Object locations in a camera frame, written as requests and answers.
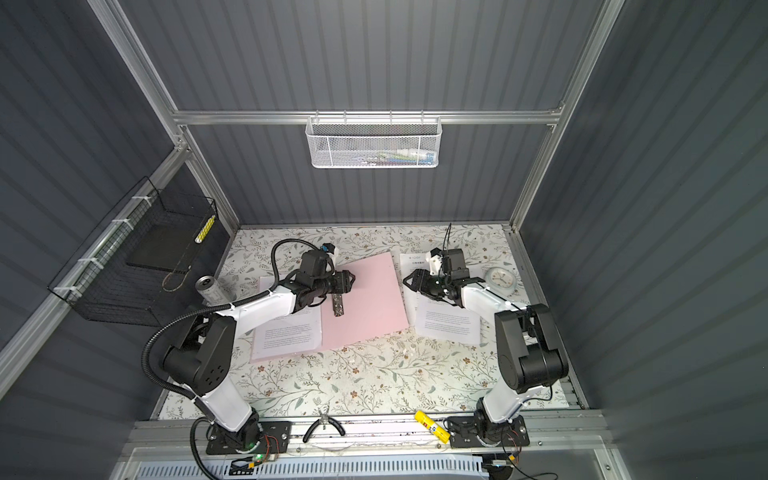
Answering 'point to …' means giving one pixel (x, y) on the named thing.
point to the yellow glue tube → (442, 434)
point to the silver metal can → (212, 291)
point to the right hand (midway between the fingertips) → (413, 285)
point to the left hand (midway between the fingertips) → (347, 276)
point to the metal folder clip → (337, 304)
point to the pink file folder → (372, 307)
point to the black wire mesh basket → (145, 262)
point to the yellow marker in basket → (205, 230)
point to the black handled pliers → (323, 420)
